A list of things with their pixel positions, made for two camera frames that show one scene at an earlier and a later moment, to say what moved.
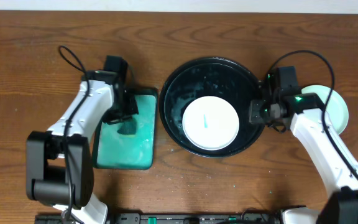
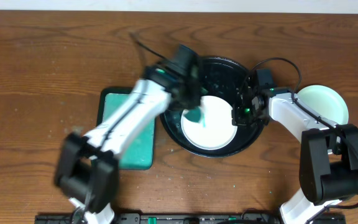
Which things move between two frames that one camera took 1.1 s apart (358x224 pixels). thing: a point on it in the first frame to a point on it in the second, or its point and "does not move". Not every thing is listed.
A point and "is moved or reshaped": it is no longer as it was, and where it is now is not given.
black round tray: x=211 y=76 does not move
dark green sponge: x=129 y=127 is moved or reshaped
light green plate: x=335 y=111 does not move
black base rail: x=180 y=218 does not move
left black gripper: x=129 y=106 to x=189 y=101
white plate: x=211 y=123 does not move
